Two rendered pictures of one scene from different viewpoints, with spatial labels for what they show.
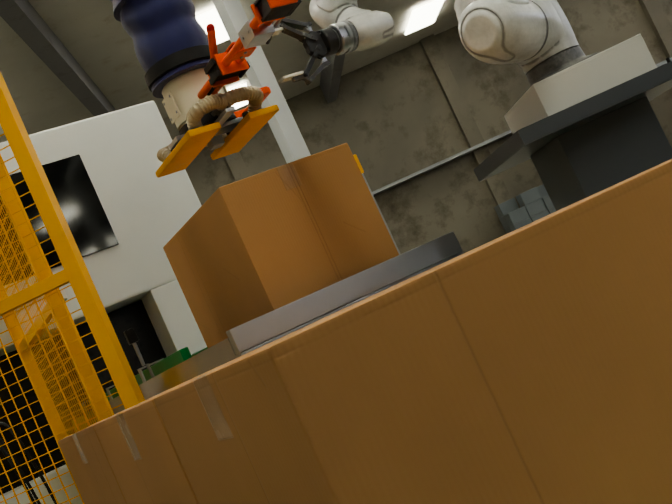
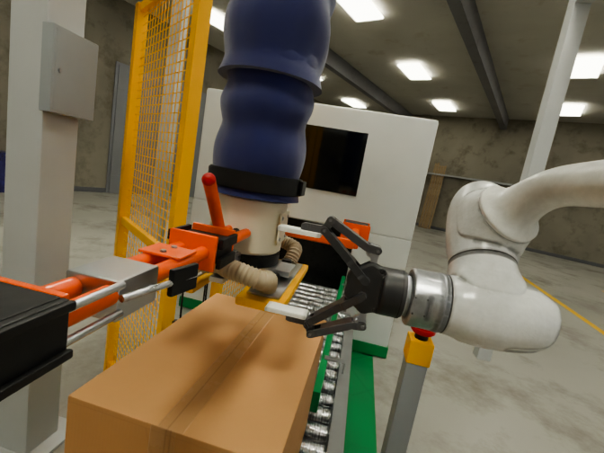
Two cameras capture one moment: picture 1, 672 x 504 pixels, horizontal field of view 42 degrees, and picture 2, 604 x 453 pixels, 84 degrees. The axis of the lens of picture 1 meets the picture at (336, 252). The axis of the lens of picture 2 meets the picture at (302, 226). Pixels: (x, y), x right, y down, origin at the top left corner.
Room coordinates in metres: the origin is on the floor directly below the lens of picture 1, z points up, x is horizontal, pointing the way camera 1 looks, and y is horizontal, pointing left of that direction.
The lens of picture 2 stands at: (1.97, -0.42, 1.41)
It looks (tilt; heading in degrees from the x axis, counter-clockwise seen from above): 9 degrees down; 38
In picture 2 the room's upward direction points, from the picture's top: 10 degrees clockwise
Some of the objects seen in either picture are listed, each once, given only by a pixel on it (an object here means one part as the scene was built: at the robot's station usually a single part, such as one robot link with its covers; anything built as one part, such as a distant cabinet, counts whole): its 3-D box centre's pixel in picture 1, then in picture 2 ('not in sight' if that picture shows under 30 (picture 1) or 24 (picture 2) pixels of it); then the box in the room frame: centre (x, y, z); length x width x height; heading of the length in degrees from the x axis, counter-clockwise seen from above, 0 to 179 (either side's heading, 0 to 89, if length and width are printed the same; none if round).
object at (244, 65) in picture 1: (226, 68); (202, 245); (2.31, 0.06, 1.26); 0.10 x 0.08 x 0.06; 120
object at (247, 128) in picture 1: (241, 128); (279, 275); (2.58, 0.10, 1.16); 0.34 x 0.10 x 0.05; 30
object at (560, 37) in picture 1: (531, 24); not in sight; (2.27, -0.71, 1.01); 0.18 x 0.16 x 0.22; 141
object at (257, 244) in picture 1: (277, 260); (225, 415); (2.53, 0.16, 0.75); 0.60 x 0.40 x 0.40; 28
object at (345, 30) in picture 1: (340, 38); (421, 298); (2.49, -0.27, 1.25); 0.09 x 0.06 x 0.09; 30
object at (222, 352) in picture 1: (140, 415); not in sight; (3.07, 0.86, 0.50); 2.31 x 0.05 x 0.19; 29
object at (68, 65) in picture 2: not in sight; (70, 75); (2.41, 1.16, 1.62); 0.20 x 0.05 x 0.30; 29
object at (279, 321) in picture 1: (352, 288); not in sight; (2.21, 0.00, 0.58); 0.70 x 0.03 x 0.06; 119
